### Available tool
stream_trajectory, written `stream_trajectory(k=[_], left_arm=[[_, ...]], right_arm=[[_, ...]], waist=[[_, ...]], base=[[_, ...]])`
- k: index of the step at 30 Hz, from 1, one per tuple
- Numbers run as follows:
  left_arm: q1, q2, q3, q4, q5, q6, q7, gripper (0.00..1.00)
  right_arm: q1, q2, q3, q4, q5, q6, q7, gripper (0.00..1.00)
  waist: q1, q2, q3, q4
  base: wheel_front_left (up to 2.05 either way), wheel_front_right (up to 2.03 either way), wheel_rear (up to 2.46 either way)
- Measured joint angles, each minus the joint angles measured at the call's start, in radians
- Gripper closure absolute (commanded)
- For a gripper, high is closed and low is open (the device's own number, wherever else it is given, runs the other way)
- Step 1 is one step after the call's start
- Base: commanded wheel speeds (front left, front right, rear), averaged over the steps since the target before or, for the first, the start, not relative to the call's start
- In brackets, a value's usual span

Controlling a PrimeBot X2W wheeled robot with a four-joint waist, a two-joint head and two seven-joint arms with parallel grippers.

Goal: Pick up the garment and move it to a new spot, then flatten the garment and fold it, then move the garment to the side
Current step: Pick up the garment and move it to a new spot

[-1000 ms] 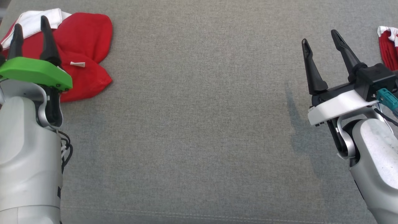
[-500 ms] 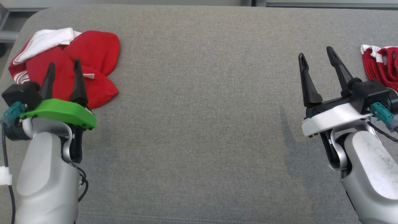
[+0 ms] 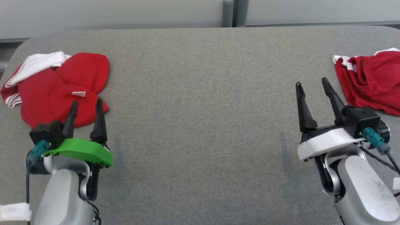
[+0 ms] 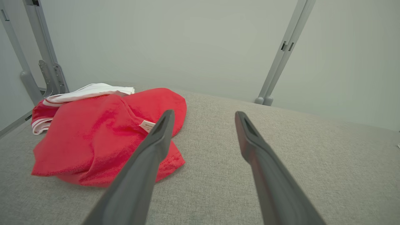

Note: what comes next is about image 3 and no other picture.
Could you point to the red Bulls 23 jersey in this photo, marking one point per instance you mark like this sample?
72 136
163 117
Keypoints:
47 97

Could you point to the grey partition post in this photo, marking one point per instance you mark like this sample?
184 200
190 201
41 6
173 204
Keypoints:
228 14
242 14

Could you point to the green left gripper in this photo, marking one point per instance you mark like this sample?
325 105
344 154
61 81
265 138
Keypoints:
84 150

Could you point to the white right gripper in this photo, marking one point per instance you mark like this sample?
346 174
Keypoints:
325 142

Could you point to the red shorts with white stripes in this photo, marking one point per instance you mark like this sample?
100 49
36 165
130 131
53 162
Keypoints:
372 84

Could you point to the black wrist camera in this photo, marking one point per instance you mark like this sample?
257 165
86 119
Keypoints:
47 132
362 120

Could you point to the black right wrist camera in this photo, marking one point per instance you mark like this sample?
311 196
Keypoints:
362 120

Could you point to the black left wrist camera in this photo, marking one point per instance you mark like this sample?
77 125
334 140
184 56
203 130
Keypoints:
47 132

